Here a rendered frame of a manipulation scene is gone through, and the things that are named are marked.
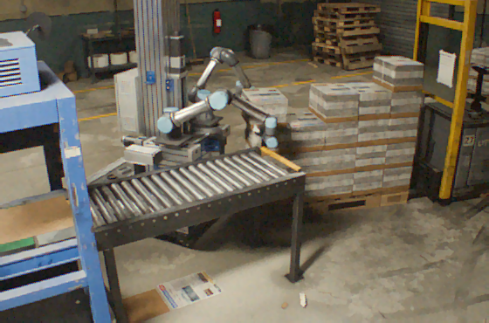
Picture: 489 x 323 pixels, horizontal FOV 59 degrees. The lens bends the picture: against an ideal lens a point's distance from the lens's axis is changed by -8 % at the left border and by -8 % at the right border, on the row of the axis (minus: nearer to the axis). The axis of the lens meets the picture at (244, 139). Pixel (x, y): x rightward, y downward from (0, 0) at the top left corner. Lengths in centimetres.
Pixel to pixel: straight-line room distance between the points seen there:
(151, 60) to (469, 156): 287
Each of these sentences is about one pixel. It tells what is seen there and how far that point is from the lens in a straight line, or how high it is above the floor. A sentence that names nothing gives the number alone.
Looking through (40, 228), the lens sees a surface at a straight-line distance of 249.
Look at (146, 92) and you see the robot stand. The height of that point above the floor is 110.
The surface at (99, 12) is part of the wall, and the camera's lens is 966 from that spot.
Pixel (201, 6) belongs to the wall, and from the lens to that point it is 1045.
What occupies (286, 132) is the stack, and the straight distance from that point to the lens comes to 360.
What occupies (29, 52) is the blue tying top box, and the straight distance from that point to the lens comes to 201.
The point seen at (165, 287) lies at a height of 1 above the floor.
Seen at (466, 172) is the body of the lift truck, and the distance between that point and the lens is 446.
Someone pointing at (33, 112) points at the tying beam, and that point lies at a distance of 188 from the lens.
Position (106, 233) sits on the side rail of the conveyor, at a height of 78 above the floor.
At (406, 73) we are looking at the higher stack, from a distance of 392.
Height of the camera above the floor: 201
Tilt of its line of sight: 21 degrees down
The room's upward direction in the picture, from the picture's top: straight up
